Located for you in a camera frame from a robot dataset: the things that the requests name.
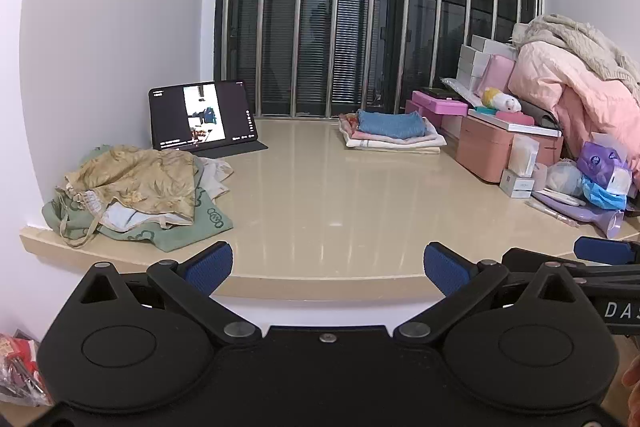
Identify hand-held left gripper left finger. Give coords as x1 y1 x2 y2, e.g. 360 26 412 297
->
70 241 263 348

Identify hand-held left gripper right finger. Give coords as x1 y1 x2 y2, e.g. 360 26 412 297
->
393 242 591 348

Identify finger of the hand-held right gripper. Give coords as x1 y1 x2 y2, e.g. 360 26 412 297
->
501 248 640 279
573 237 640 265

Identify blue fluffy garment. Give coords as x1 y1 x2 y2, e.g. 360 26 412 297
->
356 109 426 139

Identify pile of crumpled clothes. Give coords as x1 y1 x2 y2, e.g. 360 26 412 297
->
42 147 234 253

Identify stack of folded clothes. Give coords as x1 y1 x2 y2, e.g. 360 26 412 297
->
345 119 447 148

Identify person's right hand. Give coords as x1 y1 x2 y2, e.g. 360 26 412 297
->
621 349 640 405

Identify blue face masks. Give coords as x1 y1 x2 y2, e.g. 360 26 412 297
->
582 177 627 211

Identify small white box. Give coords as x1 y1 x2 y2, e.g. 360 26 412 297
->
500 168 536 198

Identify white plastic bag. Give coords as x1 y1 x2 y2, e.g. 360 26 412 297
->
546 158 586 198

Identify purple tissue pack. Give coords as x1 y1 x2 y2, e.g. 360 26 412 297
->
576 139 633 195

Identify clear cotton pad pack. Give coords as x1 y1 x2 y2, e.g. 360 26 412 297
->
507 134 541 178

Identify beige floral garment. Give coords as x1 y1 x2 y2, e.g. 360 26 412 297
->
56 146 205 228

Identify large pink storage box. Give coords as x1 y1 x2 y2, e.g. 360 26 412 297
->
456 114 564 184

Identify cream folded garment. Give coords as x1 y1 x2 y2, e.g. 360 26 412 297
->
350 144 442 154

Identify white pink flat box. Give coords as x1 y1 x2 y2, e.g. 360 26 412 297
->
467 107 562 138

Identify grey pouch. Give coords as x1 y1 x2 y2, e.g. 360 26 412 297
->
520 99 563 131

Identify black tablet with keyboard cover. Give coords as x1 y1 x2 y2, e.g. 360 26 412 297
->
148 79 269 158

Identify yellow white plush toy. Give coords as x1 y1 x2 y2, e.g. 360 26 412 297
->
481 88 522 114

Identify pink duvet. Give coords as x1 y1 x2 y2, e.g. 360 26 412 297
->
507 41 640 168

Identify white cardboard box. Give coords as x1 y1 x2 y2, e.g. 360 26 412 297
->
470 35 519 60
459 46 493 78
456 67 483 90

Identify beige knitted blanket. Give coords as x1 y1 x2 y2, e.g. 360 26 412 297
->
511 14 640 100

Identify red packet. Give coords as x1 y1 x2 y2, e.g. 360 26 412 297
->
0 332 53 408

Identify dark framed window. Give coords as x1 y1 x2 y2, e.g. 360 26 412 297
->
215 0 543 118

